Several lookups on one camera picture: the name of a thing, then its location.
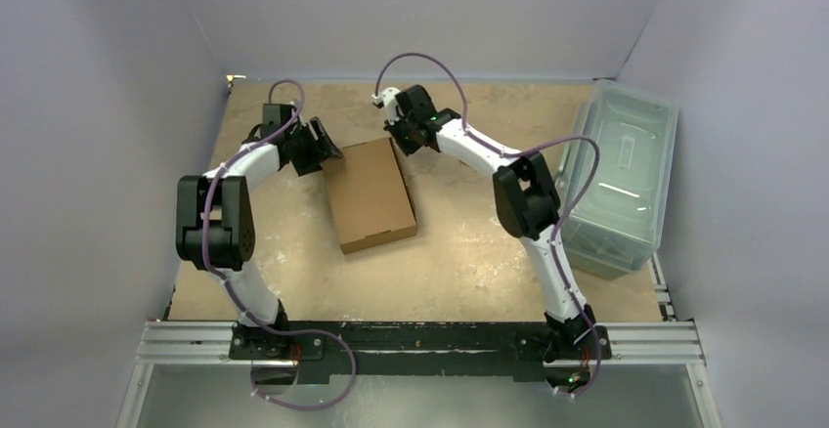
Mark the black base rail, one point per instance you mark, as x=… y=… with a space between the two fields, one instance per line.
x=525 y=351

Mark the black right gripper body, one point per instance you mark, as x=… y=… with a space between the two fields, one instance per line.
x=402 y=131

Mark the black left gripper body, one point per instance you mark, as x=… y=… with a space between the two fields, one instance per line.
x=305 y=149

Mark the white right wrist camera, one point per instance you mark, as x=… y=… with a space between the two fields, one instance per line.
x=386 y=100

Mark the clear plastic storage bin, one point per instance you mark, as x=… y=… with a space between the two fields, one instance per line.
x=618 y=178

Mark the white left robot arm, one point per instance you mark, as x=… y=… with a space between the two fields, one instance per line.
x=215 y=229

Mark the brown cardboard box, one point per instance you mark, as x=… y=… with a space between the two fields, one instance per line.
x=369 y=199

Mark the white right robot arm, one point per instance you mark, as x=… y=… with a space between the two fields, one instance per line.
x=526 y=201

